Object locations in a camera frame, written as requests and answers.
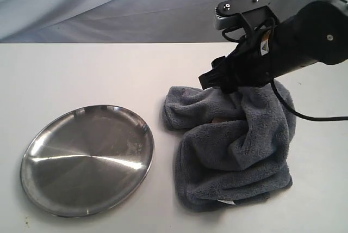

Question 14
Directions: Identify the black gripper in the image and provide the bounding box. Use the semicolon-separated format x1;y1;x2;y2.
198;42;275;93

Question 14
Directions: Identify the grey fleece towel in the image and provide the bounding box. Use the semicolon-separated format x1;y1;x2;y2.
162;82;296;212

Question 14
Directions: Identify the wooden block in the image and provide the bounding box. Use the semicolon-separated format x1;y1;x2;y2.
212;118;226;123

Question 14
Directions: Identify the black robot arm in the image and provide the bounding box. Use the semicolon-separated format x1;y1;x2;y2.
199;0;347;93

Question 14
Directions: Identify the round stainless steel plate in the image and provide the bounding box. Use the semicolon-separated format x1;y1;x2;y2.
20;105;154;218

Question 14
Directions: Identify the white backdrop sheet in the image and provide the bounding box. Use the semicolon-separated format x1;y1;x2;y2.
1;0;314;43

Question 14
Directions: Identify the black cable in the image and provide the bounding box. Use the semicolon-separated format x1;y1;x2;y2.
221;17;348;122

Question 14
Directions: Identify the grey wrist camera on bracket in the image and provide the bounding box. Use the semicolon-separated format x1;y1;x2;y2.
214;0;271;30

